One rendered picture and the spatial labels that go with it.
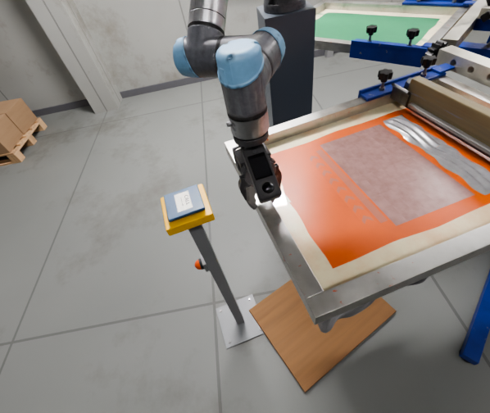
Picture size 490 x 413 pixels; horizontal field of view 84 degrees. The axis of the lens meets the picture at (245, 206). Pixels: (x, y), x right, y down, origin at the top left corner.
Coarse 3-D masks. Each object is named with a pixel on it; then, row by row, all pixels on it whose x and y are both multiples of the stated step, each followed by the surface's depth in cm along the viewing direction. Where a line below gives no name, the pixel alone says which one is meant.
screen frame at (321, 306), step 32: (384, 96) 89; (480, 96) 81; (288, 128) 85; (288, 256) 56; (416, 256) 52; (448, 256) 51; (320, 288) 50; (352, 288) 49; (384, 288) 49; (320, 320) 49
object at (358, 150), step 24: (312, 144) 84; (336, 144) 82; (360, 144) 80; (384, 144) 79; (408, 144) 77; (288, 168) 78; (312, 168) 77; (360, 168) 74; (288, 192) 72; (312, 192) 71
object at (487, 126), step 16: (416, 80) 80; (416, 96) 81; (432, 96) 76; (448, 96) 72; (432, 112) 78; (448, 112) 74; (464, 112) 70; (480, 112) 66; (464, 128) 71; (480, 128) 67
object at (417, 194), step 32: (416, 160) 73; (480, 160) 69; (320, 192) 70; (384, 192) 67; (416, 192) 66; (448, 192) 64; (320, 224) 64; (352, 224) 63; (384, 224) 61; (416, 224) 60; (352, 256) 57
